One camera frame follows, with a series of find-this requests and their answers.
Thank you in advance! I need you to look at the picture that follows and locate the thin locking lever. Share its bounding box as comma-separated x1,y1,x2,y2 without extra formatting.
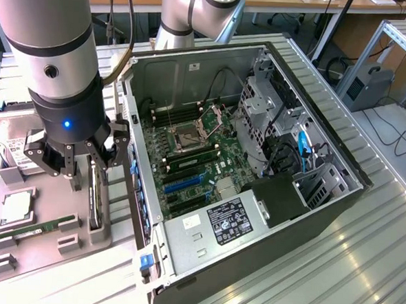
163,100,176,133

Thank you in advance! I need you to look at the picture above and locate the silver chipset heatsink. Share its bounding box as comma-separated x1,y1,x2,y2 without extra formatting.
215,178,239,200

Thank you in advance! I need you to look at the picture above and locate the silver metal drive cage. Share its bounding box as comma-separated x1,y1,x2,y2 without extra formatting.
235,74,300,155

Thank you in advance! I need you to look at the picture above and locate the black graphics card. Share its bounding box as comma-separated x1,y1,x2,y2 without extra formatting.
81,151,108,230

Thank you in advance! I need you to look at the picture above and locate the CPU socket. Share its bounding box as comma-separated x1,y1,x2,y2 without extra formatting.
167,120,206,155

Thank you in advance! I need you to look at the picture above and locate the grey parts rack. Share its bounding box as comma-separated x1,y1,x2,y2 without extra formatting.
0,162,117,294

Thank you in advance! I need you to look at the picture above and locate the black office chair base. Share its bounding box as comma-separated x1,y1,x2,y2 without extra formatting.
90,14,127,47
250,9,306,36

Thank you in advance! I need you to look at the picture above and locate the open dark PC case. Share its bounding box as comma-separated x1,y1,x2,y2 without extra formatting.
95,32,383,304

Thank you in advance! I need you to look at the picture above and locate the black thin wire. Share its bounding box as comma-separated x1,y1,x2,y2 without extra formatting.
204,66,238,109

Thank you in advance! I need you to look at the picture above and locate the wooden office desk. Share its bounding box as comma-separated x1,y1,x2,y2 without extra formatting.
86,0,406,69

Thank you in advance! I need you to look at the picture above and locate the grey machine box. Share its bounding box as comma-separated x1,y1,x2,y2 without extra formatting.
336,62,395,115

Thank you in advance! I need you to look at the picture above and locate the silver metal disk bay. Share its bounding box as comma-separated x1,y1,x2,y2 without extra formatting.
290,160,365,213

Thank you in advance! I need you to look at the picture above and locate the silver CPU chip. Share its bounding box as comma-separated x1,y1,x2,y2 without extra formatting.
0,191,36,228

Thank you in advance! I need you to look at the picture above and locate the black wire bundle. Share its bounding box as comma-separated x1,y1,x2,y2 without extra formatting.
260,103,330,177

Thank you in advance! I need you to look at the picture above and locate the black RAM slot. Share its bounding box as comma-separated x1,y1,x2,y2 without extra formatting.
153,111,205,131
149,98,200,118
152,107,204,127
151,102,202,122

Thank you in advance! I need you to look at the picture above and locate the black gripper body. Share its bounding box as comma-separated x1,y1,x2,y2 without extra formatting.
24,68,116,175

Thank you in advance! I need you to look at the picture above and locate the black floor cable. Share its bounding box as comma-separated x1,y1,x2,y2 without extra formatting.
359,99,406,164

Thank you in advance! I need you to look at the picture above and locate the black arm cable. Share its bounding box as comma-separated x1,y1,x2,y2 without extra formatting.
102,0,137,86

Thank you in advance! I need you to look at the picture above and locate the black slanted pole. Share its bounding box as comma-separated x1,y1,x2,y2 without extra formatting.
310,0,357,65

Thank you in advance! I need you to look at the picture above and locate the grey power supply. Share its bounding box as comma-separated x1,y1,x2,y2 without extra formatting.
153,185,273,284

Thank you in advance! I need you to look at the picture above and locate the green motherboard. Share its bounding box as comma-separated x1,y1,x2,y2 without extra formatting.
133,97,261,226

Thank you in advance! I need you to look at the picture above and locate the black plastic shroud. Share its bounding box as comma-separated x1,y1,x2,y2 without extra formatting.
238,171,314,232

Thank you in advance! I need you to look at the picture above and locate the silver hard disk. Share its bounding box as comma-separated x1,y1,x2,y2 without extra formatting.
0,110,54,178

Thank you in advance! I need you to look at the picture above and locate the blue flat wire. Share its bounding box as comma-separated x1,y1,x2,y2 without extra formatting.
294,129,312,174

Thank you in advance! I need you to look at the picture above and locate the silver socket cover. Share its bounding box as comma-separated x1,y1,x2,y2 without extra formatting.
196,103,224,138

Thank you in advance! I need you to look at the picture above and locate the black expansion slot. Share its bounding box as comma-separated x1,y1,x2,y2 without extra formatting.
166,190,208,210
167,199,210,219
161,166,202,188

